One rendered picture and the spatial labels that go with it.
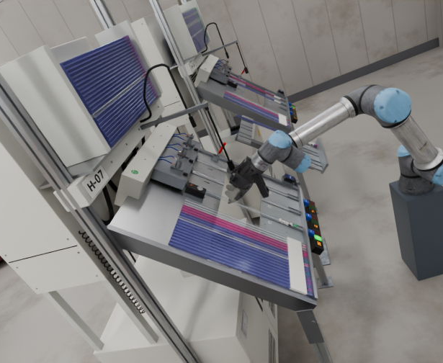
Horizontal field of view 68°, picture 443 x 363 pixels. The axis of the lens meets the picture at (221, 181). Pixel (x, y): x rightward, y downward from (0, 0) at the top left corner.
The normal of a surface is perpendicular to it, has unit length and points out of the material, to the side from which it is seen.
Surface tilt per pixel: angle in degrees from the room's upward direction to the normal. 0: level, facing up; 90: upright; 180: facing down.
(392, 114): 83
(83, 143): 90
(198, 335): 0
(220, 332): 0
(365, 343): 0
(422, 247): 90
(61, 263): 90
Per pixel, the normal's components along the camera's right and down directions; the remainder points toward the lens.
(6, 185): -0.12, 0.52
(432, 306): -0.37, -0.81
